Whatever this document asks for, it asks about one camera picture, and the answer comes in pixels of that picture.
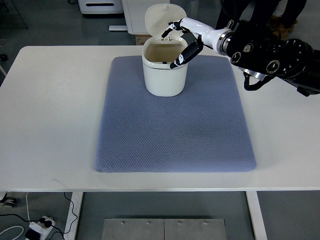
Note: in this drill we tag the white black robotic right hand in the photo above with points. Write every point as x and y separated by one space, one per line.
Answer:
215 39

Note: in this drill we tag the person legs right background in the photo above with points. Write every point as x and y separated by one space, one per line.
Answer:
292 10

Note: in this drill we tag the white table right leg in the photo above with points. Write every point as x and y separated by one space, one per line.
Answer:
256 215

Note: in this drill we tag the tan work boot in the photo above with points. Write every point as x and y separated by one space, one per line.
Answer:
276 25

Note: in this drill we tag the person dark trousers legs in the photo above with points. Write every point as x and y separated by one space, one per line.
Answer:
262 11

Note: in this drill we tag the grey metal base plate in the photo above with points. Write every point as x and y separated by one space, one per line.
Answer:
163 229

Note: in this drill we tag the white power strip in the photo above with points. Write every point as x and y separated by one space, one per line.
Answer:
44 226

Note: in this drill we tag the white trash bin open lid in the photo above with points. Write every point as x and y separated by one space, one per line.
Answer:
159 52

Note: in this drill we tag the white table leg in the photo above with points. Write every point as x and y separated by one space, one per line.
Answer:
73 216
256 215

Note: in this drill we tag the white table left leg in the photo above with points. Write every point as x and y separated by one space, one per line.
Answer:
73 216

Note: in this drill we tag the white appliance with slot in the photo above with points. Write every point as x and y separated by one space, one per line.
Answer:
100 6

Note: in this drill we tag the white cabinet background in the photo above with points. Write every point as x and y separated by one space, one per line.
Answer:
134 14

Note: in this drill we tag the cardboard box behind bin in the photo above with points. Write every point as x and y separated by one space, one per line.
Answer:
140 39

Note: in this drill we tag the blue quilted mat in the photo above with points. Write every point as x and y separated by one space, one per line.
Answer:
203 129

